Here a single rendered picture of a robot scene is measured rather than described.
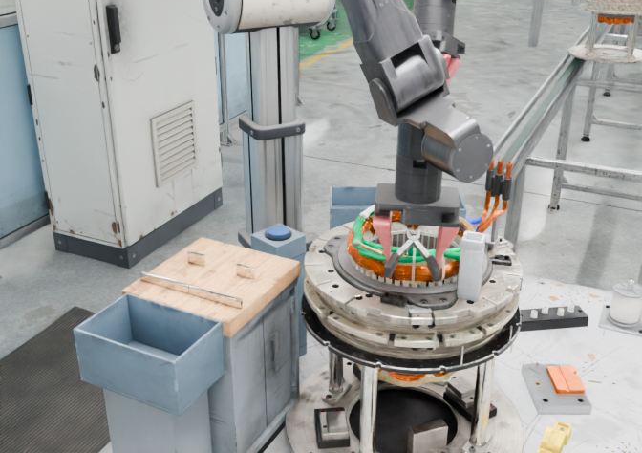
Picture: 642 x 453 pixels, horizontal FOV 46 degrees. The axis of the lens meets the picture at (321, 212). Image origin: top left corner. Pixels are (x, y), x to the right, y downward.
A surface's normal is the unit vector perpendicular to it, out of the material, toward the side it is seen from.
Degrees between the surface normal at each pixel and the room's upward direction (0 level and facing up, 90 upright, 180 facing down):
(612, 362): 0
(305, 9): 115
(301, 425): 0
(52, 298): 0
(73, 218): 88
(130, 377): 90
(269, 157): 90
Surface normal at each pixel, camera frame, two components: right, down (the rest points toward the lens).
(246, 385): 0.89, 0.19
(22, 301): 0.00, -0.91
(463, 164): 0.47, 0.37
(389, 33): 0.37, 0.15
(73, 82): -0.42, 0.37
